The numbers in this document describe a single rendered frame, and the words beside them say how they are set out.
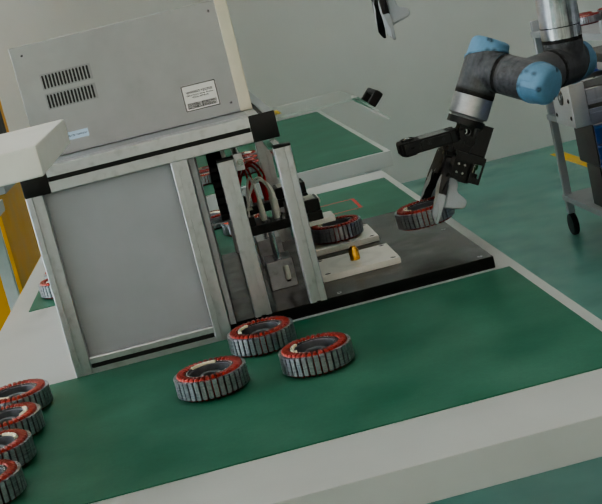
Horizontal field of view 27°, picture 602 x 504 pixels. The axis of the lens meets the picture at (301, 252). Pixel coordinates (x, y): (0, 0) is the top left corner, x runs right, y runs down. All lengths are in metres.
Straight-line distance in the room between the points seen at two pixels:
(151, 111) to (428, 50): 5.64
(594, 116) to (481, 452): 1.25
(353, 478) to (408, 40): 6.43
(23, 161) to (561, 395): 0.70
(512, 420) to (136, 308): 0.85
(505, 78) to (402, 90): 5.49
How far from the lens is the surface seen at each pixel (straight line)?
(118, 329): 2.17
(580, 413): 1.50
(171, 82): 2.23
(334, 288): 2.24
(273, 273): 2.33
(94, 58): 2.23
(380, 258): 2.34
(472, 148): 2.36
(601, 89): 2.59
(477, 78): 2.33
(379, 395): 1.69
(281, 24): 7.66
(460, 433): 1.51
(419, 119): 7.81
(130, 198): 2.12
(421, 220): 2.32
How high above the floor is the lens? 1.29
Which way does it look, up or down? 12 degrees down
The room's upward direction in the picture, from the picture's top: 14 degrees counter-clockwise
